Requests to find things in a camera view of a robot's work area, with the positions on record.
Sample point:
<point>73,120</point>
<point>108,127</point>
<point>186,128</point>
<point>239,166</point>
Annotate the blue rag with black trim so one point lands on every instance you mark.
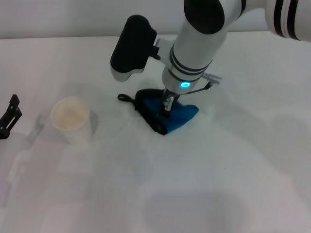
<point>179,115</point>

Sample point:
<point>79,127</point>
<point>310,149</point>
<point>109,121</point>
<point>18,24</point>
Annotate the white paper cup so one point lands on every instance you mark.
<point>70,119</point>

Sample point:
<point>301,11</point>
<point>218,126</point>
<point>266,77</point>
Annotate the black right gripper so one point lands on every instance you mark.
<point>170,100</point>

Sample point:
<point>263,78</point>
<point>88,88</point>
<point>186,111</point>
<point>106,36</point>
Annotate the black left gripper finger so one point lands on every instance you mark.
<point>12,116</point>

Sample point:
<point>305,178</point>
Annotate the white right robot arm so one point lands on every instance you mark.
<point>199,43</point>

